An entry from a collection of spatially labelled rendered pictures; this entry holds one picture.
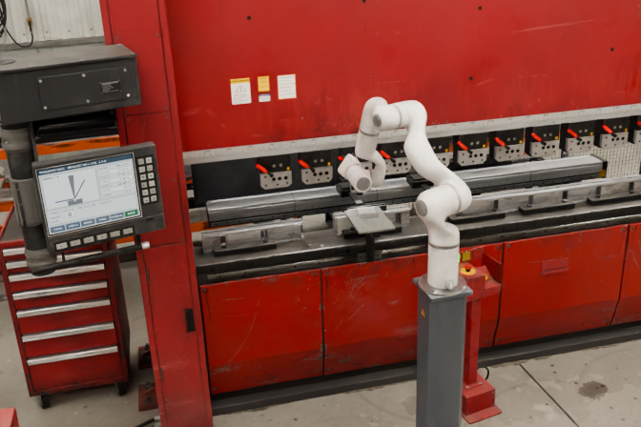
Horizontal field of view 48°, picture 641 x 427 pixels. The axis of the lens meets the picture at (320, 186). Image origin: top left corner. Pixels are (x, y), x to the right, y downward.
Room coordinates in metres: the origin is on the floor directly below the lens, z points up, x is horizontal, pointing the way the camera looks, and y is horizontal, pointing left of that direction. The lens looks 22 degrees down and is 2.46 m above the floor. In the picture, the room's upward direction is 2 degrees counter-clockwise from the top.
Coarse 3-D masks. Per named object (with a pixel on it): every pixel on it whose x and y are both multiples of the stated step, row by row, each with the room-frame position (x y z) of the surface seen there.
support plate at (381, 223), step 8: (376, 208) 3.32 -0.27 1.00; (352, 216) 3.23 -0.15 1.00; (360, 216) 3.22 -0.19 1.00; (384, 216) 3.21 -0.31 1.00; (352, 224) 3.16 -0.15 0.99; (360, 224) 3.14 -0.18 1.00; (368, 224) 3.13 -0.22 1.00; (376, 224) 3.13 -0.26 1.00; (384, 224) 3.13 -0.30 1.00; (392, 224) 3.12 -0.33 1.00; (360, 232) 3.05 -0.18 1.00; (368, 232) 3.06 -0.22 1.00
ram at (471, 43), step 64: (192, 0) 3.14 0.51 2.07; (256, 0) 3.20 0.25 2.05; (320, 0) 3.26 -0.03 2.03; (384, 0) 3.33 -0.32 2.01; (448, 0) 3.39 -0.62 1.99; (512, 0) 3.46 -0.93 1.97; (576, 0) 3.53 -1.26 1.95; (640, 0) 3.61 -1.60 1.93; (192, 64) 3.14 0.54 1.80; (256, 64) 3.20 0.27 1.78; (320, 64) 3.26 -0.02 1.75; (384, 64) 3.33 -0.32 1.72; (448, 64) 3.39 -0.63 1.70; (512, 64) 3.47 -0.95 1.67; (576, 64) 3.54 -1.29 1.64; (640, 64) 3.62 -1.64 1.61; (192, 128) 3.13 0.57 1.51; (256, 128) 3.19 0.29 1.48; (320, 128) 3.26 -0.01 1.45; (512, 128) 3.47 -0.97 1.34
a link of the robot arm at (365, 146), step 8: (360, 136) 2.92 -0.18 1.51; (368, 136) 2.89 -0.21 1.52; (376, 136) 2.90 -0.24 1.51; (360, 144) 2.92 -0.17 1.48; (368, 144) 2.90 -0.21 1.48; (376, 144) 2.93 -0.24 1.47; (360, 152) 2.92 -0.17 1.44; (368, 152) 2.92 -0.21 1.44; (376, 152) 2.96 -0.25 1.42; (368, 160) 2.94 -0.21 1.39; (376, 160) 2.94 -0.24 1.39; (376, 168) 3.00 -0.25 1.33; (384, 168) 2.97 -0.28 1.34; (376, 176) 2.99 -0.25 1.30; (376, 184) 2.99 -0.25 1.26
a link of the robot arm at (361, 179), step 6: (354, 168) 3.03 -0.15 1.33; (360, 168) 3.02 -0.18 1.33; (348, 174) 3.02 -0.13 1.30; (354, 174) 2.97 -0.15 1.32; (360, 174) 2.94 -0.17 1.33; (366, 174) 2.95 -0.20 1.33; (348, 180) 3.02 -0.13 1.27; (354, 180) 2.93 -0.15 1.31; (360, 180) 2.93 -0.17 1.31; (366, 180) 2.94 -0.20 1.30; (354, 186) 2.93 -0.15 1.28; (360, 186) 2.93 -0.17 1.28; (366, 186) 2.94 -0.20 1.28; (360, 192) 2.94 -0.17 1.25
